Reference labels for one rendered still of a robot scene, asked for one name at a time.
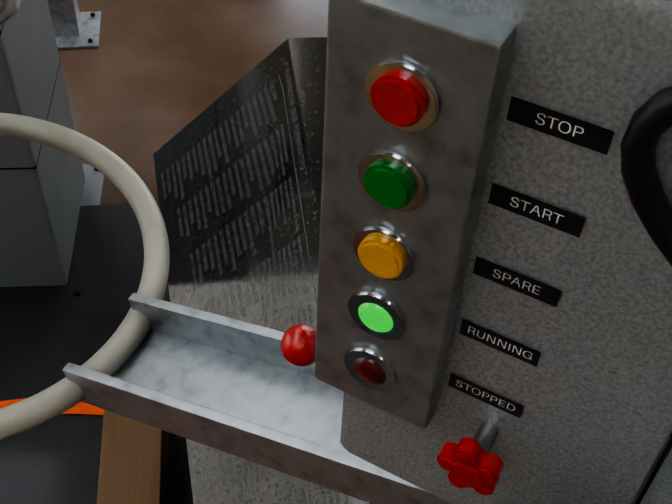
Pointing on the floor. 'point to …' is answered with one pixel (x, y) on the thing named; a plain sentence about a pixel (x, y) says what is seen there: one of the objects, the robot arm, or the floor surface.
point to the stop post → (74, 25)
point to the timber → (132, 462)
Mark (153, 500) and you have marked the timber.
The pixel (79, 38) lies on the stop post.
